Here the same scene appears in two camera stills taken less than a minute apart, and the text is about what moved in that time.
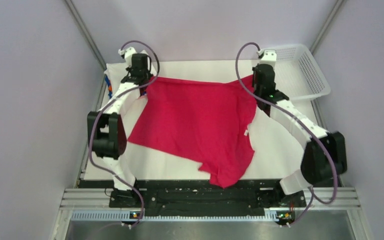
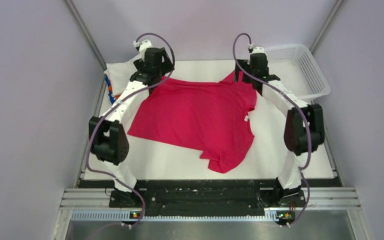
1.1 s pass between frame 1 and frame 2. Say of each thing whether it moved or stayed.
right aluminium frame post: stayed
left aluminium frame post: stayed
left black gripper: moved
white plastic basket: stayed
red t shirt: moved
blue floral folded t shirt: stayed
